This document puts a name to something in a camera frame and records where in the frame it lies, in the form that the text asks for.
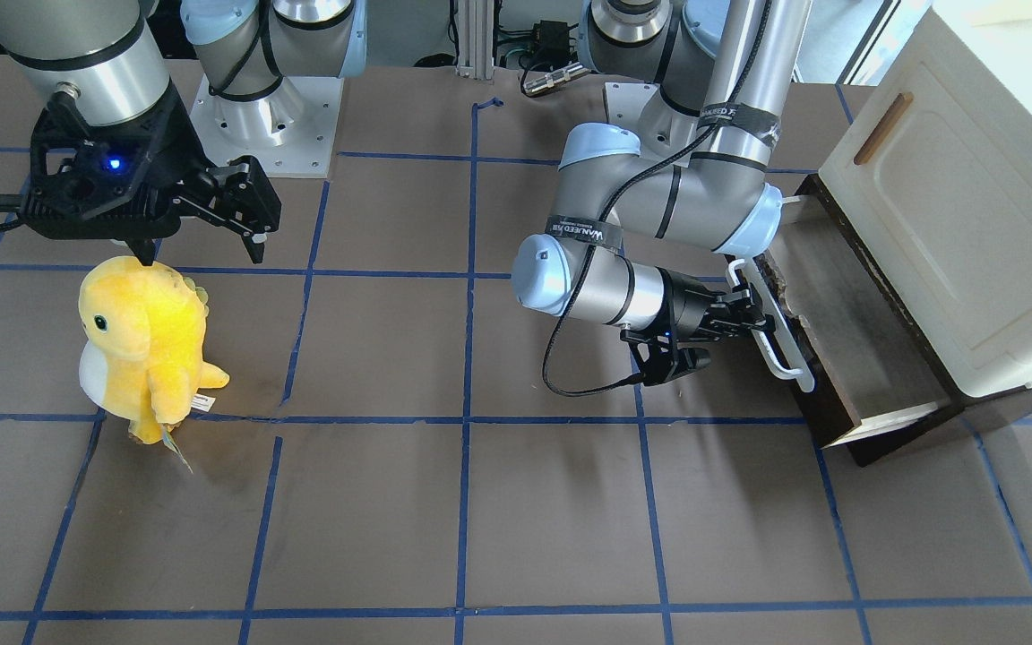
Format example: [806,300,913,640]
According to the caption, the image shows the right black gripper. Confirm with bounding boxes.
[18,85,282,268]

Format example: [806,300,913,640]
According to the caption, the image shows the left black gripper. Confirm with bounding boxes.
[620,269,771,385]

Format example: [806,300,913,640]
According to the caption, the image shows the white drawer handle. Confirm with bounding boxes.
[727,257,816,393]

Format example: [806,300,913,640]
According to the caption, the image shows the dark wooden drawer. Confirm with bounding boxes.
[735,175,1032,467]

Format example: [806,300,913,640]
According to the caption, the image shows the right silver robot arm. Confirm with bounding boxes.
[0,1,367,265]

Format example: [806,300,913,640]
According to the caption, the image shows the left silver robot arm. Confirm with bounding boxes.
[512,1,815,392]

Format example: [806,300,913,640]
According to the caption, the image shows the yellow plush dinosaur toy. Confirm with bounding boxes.
[78,254,229,457]

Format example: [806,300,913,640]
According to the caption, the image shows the white cabinet body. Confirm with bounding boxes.
[819,1,1032,397]

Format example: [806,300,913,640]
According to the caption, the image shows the silver metal connector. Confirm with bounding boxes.
[520,62,591,98]

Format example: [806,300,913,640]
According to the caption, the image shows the black power adapter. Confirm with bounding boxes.
[533,20,571,66]

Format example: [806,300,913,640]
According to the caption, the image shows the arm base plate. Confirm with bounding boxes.
[190,77,345,178]
[605,82,699,154]

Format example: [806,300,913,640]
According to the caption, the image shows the aluminium frame post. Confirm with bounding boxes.
[454,0,496,82]

